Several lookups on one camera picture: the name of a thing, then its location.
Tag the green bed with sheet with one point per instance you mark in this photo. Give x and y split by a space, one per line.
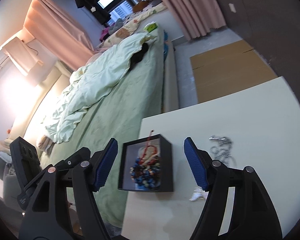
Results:
119 114

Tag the pink curtain left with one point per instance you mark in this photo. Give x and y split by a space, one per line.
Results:
59 33

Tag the black square jewelry box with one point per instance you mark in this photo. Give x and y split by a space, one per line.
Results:
147 148

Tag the wall air conditioner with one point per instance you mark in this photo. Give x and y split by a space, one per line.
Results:
0 61

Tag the grey chair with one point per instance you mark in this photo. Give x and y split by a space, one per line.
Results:
11 190

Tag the pale green crumpled duvet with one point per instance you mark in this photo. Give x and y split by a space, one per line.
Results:
89 84

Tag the pink curtain right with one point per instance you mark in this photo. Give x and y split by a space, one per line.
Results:
196 18

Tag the green tissue box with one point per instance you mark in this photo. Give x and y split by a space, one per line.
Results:
150 27

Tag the white wall switch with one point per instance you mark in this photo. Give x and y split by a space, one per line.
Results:
232 7

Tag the pink curtain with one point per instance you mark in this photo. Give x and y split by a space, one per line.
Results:
59 33
196 18

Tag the floral window seat cushion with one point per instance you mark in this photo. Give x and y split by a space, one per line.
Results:
130 25

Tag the flat brown cardboard sheet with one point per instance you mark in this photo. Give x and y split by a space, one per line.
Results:
227 70

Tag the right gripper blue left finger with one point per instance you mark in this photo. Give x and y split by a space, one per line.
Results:
102 164

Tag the black garment on bed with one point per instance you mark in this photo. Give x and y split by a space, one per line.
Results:
138 56

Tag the white translucent plastic bag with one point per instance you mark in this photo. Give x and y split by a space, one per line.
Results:
198 193

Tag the black phone on mount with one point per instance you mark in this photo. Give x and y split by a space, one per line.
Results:
25 161

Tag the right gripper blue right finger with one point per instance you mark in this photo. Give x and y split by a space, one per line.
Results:
199 161

